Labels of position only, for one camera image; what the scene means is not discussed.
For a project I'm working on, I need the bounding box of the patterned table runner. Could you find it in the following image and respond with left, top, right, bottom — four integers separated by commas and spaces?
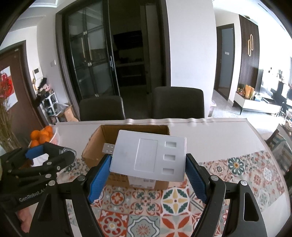
61, 149, 286, 237

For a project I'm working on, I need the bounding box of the white basket of oranges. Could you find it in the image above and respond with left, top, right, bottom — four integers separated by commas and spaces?
28, 125, 60, 148

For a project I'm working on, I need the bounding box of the person's left hand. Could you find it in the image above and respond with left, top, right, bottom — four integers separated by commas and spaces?
17, 207, 32, 233

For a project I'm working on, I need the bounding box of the white tv console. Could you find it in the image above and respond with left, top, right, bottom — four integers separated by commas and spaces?
233, 93, 281, 114

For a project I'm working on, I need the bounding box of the small cardboard box on floor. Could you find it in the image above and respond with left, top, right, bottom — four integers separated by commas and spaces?
57, 105, 79, 122

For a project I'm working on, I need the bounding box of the white card box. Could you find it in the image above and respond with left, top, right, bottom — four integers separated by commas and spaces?
102, 130, 187, 182

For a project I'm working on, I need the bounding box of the white shoe rack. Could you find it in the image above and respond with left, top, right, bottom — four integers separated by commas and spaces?
41, 92, 61, 124

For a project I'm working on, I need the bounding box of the patterned tissue pouch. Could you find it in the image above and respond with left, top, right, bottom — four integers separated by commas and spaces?
32, 154, 81, 184

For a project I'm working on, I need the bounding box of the right dark dining chair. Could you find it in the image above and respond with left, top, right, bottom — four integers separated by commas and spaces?
151, 86, 205, 119

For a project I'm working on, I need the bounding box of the glass vase with dried flowers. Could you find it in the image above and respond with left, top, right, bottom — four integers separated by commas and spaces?
0, 95, 21, 153

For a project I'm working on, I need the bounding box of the left dark dining chair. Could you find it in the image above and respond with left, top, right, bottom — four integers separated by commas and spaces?
79, 95, 126, 121

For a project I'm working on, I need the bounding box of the brown entrance door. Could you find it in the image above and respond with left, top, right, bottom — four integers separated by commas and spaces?
1, 41, 48, 146

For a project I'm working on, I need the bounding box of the dark hallway door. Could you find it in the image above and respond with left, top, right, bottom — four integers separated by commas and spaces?
214, 24, 235, 100

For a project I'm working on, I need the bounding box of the dark dining chair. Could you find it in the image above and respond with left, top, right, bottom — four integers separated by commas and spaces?
151, 86, 205, 119
79, 95, 126, 121

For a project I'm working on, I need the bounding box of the dark glass cabinet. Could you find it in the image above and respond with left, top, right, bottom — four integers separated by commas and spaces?
55, 1, 170, 118

